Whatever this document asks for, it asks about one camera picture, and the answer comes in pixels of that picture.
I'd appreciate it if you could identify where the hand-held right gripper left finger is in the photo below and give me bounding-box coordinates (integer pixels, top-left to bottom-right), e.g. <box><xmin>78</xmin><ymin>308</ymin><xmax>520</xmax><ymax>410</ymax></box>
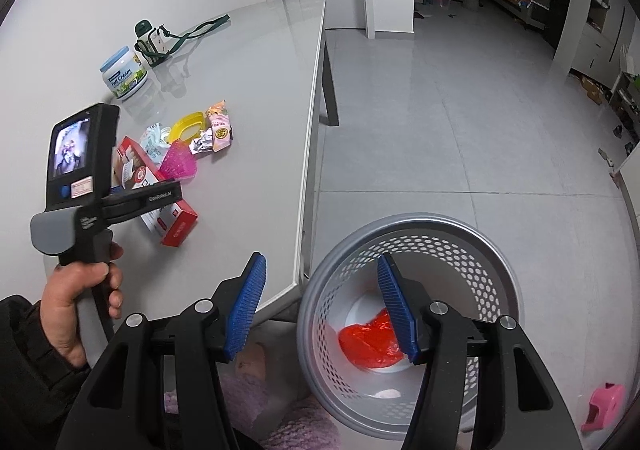
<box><xmin>56</xmin><ymin>252</ymin><xmax>268</xmax><ymax>450</ymax></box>

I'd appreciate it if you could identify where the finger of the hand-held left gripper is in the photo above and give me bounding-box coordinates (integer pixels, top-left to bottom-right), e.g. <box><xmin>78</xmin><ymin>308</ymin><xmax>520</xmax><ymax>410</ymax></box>
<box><xmin>102</xmin><ymin>181</ymin><xmax>183</xmax><ymax>221</ymax></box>

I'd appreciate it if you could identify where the milk powder can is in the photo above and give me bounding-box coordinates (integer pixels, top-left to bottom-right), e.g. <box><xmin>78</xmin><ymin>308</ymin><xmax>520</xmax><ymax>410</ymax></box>
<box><xmin>98</xmin><ymin>46</ymin><xmax>149</xmax><ymax>101</ymax></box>

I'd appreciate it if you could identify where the person's left forearm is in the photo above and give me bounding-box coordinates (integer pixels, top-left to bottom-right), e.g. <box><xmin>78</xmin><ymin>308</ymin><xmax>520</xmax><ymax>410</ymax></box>
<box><xmin>0</xmin><ymin>295</ymin><xmax>92</xmax><ymax>450</ymax></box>

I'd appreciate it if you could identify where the dark table leg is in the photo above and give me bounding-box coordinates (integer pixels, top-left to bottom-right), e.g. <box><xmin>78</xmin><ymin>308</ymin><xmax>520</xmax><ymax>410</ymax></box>
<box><xmin>322</xmin><ymin>42</ymin><xmax>340</xmax><ymax>127</ymax></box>

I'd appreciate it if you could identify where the grey perforated waste basket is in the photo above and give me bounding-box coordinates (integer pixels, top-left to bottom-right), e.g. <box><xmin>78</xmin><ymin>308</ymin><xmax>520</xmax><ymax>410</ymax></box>
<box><xmin>297</xmin><ymin>213</ymin><xmax>521</xmax><ymax>434</ymax></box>

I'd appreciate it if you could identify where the red and white box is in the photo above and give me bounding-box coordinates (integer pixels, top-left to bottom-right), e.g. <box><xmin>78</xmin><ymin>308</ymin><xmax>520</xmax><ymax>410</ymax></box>
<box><xmin>114</xmin><ymin>136</ymin><xmax>199</xmax><ymax>247</ymax></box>

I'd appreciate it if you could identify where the pink plastic basket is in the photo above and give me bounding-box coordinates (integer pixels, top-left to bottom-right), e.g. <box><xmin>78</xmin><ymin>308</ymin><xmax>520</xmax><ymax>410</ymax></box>
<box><xmin>159</xmin><ymin>141</ymin><xmax>198</xmax><ymax>181</ymax></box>

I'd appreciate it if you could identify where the silver foil wrapper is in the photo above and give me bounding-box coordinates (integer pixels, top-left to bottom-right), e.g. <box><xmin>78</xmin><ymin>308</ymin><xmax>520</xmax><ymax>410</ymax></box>
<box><xmin>187</xmin><ymin>127</ymin><xmax>217</xmax><ymax>157</ymax></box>

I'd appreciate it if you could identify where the shoe rack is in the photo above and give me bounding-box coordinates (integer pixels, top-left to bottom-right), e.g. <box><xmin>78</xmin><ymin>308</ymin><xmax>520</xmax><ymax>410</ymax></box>
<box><xmin>607</xmin><ymin>44</ymin><xmax>640</xmax><ymax>128</ymax></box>

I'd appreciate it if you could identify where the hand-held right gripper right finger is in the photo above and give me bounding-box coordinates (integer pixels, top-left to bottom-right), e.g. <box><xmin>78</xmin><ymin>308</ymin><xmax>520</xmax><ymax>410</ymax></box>
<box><xmin>376</xmin><ymin>252</ymin><xmax>583</xmax><ymax>450</ymax></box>

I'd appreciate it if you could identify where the pink fuzzy cloth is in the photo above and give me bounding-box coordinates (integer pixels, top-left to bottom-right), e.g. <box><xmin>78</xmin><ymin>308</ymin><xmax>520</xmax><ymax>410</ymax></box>
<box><xmin>165</xmin><ymin>345</ymin><xmax>346</xmax><ymax>450</ymax></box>

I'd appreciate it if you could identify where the person's left hand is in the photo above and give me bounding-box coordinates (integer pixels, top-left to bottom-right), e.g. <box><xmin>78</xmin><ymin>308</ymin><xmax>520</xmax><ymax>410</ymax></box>
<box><xmin>40</xmin><ymin>241</ymin><xmax>124</xmax><ymax>370</ymax></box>

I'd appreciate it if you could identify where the flat cardboard box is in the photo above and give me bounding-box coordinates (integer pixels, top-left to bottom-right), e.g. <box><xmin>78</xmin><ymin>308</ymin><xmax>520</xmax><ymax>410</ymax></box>
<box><xmin>575</xmin><ymin>74</ymin><xmax>607</xmax><ymax>104</ymax></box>

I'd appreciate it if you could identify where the green and white water bottle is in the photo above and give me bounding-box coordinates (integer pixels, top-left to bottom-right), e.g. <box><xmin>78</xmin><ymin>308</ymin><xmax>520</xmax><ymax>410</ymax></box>
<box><xmin>134</xmin><ymin>14</ymin><xmax>232</xmax><ymax>69</ymax></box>

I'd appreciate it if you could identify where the white tall cabinet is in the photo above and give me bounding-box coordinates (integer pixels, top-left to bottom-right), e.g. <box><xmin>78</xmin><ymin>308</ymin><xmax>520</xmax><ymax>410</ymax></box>
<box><xmin>570</xmin><ymin>0</ymin><xmax>626</xmax><ymax>80</ymax></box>

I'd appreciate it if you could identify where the red plastic bag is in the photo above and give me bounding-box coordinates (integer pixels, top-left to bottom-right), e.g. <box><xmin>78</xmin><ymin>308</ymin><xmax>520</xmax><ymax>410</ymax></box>
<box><xmin>338</xmin><ymin>308</ymin><xmax>407</xmax><ymax>371</ymax></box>

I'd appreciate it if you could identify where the yellow ring lid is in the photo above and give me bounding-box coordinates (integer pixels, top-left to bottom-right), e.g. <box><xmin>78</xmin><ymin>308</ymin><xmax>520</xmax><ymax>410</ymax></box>
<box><xmin>166</xmin><ymin>112</ymin><xmax>208</xmax><ymax>145</ymax></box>

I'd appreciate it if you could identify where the pink snack wrapper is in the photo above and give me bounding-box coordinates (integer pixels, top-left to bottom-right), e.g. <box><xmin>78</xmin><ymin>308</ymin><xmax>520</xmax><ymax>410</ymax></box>
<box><xmin>209</xmin><ymin>114</ymin><xmax>235</xmax><ymax>152</ymax></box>

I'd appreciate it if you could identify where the light blue wet wipes packet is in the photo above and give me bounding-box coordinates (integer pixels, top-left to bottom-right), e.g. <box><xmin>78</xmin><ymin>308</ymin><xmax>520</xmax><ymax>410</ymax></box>
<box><xmin>139</xmin><ymin>124</ymin><xmax>176</xmax><ymax>165</ymax></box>

